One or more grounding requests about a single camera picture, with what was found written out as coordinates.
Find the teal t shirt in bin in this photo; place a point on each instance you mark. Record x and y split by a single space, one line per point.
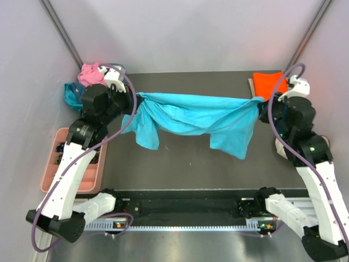
70 98

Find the pink t shirt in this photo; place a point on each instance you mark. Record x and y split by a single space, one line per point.
90 74

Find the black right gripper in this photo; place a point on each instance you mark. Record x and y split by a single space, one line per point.
263 108

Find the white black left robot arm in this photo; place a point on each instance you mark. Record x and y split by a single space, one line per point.
57 214

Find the cream canvas drawstring bag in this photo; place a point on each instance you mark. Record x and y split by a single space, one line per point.
281 151

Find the dark blue t shirt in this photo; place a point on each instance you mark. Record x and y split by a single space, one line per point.
78 90

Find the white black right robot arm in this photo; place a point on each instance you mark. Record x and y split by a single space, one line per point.
325 236

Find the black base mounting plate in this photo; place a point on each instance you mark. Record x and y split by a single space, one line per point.
184 208

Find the folded orange t shirt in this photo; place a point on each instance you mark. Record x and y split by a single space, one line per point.
265 83

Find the teal plastic laundry bin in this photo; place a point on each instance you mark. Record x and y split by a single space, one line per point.
120 68

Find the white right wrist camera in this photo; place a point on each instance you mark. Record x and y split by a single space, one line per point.
299 88

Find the dark hair tie blue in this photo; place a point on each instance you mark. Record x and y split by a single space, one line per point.
60 147

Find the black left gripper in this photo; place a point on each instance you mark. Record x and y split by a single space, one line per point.
130 99

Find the light blue t shirt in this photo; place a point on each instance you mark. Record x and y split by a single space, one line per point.
228 121

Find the pink compartment tray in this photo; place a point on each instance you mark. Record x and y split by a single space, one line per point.
91 181

